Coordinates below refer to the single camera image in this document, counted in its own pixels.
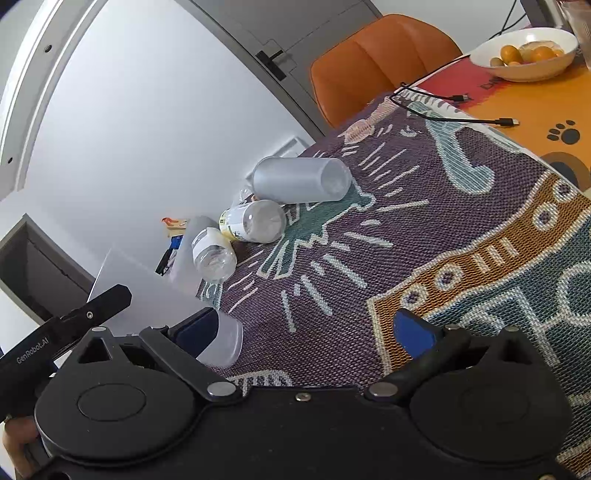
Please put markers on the frosted plastic tumbler lying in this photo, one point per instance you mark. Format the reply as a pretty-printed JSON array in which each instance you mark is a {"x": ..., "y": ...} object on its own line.
[{"x": 300, "y": 179}]

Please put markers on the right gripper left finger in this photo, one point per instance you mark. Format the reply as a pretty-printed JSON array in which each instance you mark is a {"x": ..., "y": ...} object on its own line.
[{"x": 176, "y": 348}]

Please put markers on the orange leather chair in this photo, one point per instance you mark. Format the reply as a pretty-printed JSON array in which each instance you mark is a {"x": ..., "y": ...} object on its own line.
[{"x": 392, "y": 50}]

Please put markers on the white fruit bowl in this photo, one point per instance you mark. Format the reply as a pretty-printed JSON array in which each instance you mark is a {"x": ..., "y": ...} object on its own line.
[{"x": 529, "y": 55}]

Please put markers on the grey door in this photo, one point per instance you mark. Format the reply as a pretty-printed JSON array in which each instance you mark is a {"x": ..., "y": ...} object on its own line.
[{"x": 305, "y": 29}]

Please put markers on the person's left hand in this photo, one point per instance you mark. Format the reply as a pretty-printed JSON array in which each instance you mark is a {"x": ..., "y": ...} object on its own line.
[{"x": 19, "y": 432}]

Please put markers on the black door handle lock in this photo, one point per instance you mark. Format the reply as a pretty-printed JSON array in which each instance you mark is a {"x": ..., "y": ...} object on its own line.
[{"x": 279, "y": 64}]

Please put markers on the frosted cartoon plastic cup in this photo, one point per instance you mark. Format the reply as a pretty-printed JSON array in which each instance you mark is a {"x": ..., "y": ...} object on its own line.
[{"x": 156, "y": 303}]

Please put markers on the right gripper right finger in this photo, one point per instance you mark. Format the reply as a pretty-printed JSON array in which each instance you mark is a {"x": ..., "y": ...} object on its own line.
[{"x": 432, "y": 350}]

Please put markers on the patterned woven table cloth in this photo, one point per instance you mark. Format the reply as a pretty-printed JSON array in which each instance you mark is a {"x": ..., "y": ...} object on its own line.
[{"x": 452, "y": 221}]

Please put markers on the orange paw print mat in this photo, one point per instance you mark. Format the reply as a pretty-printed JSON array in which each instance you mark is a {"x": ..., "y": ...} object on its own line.
[{"x": 554, "y": 115}]

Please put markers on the clear bottle white label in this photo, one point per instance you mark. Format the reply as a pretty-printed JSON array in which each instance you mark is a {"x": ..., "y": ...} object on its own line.
[{"x": 207, "y": 251}]

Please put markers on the clear bottle yellow label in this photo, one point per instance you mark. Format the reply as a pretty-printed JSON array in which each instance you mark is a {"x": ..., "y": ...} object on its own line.
[{"x": 261, "y": 221}]

